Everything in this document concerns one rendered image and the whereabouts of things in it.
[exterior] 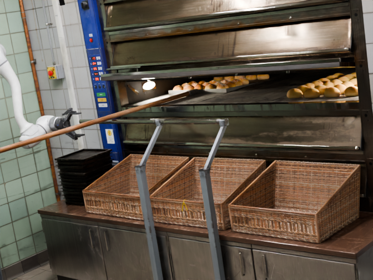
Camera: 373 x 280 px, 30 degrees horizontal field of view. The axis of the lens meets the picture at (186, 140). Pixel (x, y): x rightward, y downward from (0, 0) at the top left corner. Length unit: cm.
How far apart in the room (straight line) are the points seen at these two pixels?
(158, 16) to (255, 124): 93
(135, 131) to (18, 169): 107
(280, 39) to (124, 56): 125
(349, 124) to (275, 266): 86
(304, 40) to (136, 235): 152
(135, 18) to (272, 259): 186
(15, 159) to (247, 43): 217
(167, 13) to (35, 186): 188
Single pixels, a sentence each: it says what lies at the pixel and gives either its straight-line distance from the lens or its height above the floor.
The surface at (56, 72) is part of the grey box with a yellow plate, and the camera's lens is 519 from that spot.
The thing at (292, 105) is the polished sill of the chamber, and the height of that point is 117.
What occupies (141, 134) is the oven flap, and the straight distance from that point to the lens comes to 475.
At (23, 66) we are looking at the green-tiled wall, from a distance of 545.
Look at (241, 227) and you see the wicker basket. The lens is 375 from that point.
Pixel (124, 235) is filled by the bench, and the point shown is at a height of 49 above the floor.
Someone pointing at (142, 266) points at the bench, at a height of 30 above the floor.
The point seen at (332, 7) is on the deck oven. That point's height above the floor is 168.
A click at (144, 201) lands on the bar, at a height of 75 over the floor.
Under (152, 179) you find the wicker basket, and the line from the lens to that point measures 469.
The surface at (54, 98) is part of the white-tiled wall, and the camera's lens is 538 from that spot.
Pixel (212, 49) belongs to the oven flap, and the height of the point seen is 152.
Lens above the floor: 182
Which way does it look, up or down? 11 degrees down
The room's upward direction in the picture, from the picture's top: 9 degrees counter-clockwise
